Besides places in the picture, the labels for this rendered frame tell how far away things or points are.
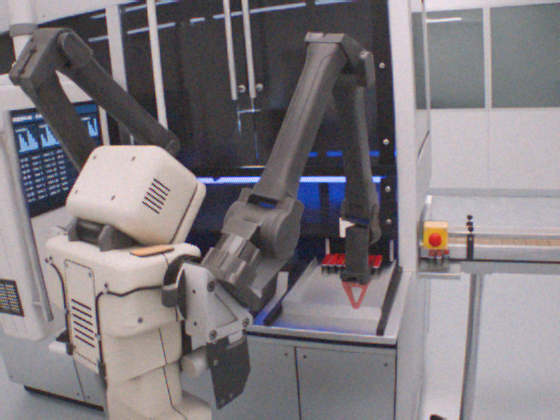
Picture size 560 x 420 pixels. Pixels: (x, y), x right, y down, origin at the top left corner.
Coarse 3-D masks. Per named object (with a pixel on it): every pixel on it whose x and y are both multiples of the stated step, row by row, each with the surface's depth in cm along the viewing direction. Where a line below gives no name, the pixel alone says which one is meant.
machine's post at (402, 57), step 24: (408, 0) 126; (408, 24) 128; (408, 48) 129; (408, 72) 131; (408, 96) 133; (408, 120) 135; (408, 144) 137; (408, 168) 139; (408, 192) 141; (408, 216) 143; (408, 240) 145; (408, 264) 146; (408, 312) 151; (408, 336) 153; (408, 360) 155; (408, 384) 158; (408, 408) 160
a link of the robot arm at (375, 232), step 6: (342, 204) 118; (378, 204) 116; (342, 210) 119; (372, 210) 114; (378, 210) 117; (342, 216) 119; (372, 216) 115; (354, 222) 117; (360, 222) 116; (366, 222) 117; (372, 222) 115; (378, 222) 126; (372, 228) 122; (378, 228) 125; (372, 234) 121; (378, 234) 124; (372, 240) 121
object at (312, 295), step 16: (304, 272) 146; (320, 272) 153; (384, 272) 149; (304, 288) 143; (320, 288) 142; (336, 288) 141; (352, 288) 139; (368, 288) 138; (384, 288) 137; (288, 304) 127; (304, 304) 126; (320, 304) 124; (336, 304) 130; (368, 304) 129
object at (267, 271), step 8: (264, 256) 172; (296, 256) 165; (264, 264) 164; (272, 264) 164; (280, 264) 163; (288, 264) 157; (256, 272) 158; (264, 272) 157; (272, 272) 157; (256, 280) 151; (264, 280) 151; (272, 280) 144; (256, 288) 145; (264, 288) 138
